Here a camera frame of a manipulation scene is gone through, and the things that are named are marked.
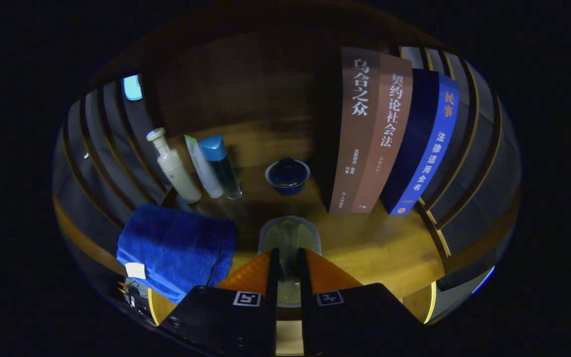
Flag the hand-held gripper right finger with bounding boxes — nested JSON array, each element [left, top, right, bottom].
[[298, 247, 426, 357]]

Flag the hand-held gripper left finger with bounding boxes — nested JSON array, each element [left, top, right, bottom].
[[158, 247, 280, 357]]

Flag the wooden countertop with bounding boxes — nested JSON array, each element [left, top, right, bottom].
[[53, 117, 521, 328]]

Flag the brown wooden cabinet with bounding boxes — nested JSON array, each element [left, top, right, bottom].
[[53, 5, 523, 323]]

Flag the blue folded towel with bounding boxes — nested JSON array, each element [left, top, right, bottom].
[[116, 203, 238, 304]]

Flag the white green tube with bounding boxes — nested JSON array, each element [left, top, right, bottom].
[[184, 135, 224, 199]]

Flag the white pump bottle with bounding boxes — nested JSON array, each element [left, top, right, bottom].
[[146, 127, 202, 204]]

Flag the teal bottle with blue cap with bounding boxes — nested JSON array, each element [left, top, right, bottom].
[[198, 135, 243, 201]]

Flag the blue lidded teacup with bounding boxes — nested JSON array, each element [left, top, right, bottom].
[[265, 158, 311, 196]]

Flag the dark brown book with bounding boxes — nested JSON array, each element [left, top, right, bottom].
[[315, 47, 380, 215]]

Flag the light brown book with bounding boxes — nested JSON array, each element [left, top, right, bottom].
[[351, 52, 413, 215]]

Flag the blue book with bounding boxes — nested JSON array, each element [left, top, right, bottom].
[[381, 68, 459, 216]]

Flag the floor cable bundle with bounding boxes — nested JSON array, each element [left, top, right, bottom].
[[117, 278, 147, 313]]

